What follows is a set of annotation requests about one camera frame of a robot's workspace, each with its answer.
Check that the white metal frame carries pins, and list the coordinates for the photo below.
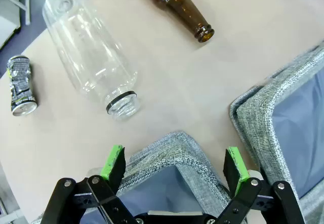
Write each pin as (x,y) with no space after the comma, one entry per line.
(15,9)

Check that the brown glass bottle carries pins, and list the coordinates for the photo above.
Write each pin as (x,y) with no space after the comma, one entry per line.
(182,5)

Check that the grey fabric basket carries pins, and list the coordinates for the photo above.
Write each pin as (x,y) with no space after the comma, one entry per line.
(174,173)
(286,123)

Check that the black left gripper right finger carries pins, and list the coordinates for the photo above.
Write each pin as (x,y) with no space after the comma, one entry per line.
(235,181)

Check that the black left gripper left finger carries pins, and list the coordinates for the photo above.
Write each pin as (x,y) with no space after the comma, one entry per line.
(111,173)

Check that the crushed silver can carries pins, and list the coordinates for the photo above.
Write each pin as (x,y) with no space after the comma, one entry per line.
(20,85)

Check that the clear plastic bottle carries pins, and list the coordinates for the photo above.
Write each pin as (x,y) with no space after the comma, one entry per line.
(88,49)

